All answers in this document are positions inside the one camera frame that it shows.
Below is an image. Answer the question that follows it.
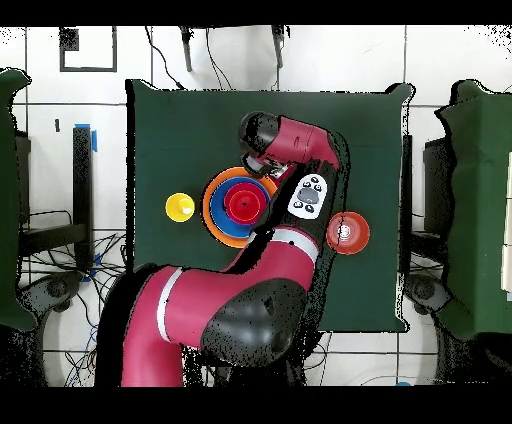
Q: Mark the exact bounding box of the black metal stand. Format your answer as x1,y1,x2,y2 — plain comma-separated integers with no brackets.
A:
17,125,95,273

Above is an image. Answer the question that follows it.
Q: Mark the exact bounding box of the black cabinet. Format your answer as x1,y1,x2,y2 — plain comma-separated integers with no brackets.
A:
14,134,32,225
422,136,455,237

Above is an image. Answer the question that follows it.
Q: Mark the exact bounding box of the blue bowl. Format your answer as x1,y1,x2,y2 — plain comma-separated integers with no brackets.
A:
208,175,273,240

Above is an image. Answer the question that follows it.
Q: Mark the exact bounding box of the black metal post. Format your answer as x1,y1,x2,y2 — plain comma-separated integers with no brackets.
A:
400,133,414,277

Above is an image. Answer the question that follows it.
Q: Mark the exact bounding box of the amber yellow cup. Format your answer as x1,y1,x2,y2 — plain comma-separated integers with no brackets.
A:
164,192,197,224

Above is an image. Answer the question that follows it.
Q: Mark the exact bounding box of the blue tape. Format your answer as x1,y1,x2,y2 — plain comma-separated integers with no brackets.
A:
73,123,99,154

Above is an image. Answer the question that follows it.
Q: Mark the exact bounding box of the small orange bowl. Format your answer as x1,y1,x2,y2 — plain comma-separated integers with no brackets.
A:
325,210,372,256

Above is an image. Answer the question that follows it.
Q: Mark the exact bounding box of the thin black cable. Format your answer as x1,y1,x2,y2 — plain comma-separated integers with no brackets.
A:
204,26,234,92

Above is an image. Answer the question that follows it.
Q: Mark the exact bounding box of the pink bowl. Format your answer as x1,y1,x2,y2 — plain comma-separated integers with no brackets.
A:
222,180,272,226

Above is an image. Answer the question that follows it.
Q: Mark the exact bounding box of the grey metal leg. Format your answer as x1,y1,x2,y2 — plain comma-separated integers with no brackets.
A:
178,25,195,74
271,25,287,70

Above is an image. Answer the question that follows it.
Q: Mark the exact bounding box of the green cloth side table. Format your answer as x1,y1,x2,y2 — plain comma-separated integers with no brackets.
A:
0,67,38,333
434,79,512,341

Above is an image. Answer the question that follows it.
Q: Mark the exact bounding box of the dark green table cloth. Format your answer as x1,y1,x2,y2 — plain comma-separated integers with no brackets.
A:
125,78,415,335

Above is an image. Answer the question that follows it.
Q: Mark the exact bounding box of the tangle of cables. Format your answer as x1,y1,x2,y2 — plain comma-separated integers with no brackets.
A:
23,233,133,388

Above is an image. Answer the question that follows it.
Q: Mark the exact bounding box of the grey office chair base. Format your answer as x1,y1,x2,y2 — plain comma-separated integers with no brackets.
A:
17,271,84,314
403,273,454,316

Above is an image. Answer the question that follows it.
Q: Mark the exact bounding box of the grey square floor frame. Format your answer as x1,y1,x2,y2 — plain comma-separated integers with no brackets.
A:
58,26,118,74

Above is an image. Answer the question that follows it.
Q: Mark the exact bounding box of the large yellow-orange bowl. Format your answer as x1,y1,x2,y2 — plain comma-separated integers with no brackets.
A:
201,166,279,250

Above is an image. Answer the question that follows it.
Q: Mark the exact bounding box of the black cable with plug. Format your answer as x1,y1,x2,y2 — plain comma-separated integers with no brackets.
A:
144,26,186,92

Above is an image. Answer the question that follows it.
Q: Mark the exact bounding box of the orange cup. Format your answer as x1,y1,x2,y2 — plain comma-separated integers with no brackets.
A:
229,189,262,223

